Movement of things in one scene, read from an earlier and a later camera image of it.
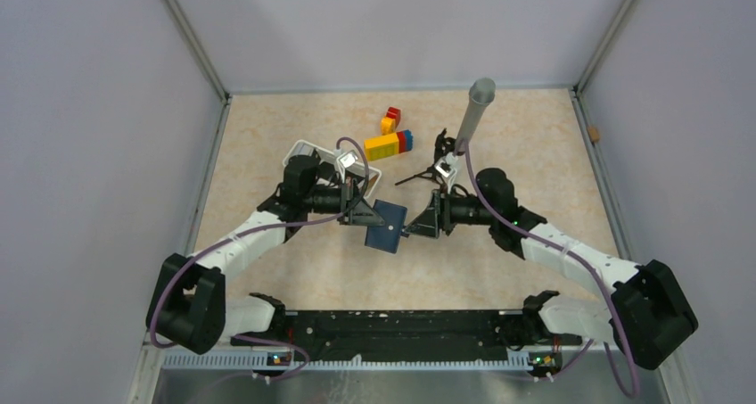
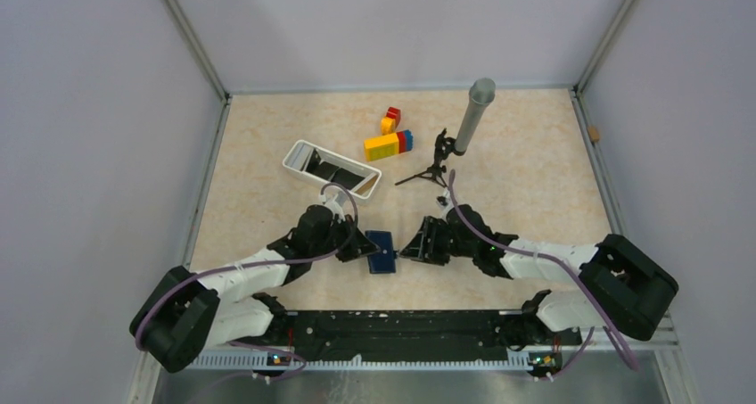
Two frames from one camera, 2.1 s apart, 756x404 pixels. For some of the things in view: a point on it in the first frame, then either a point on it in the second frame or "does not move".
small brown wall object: x=594 y=134 does not move
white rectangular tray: x=351 y=173 does not move
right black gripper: x=427 y=224 → x=422 y=248
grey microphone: x=481 y=93 does not move
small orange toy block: x=388 y=126 does not move
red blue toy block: x=405 y=138 does not move
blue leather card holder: x=386 y=237 → x=384 y=260
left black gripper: x=360 y=212 → x=357 y=245
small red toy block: x=394 y=113 does not move
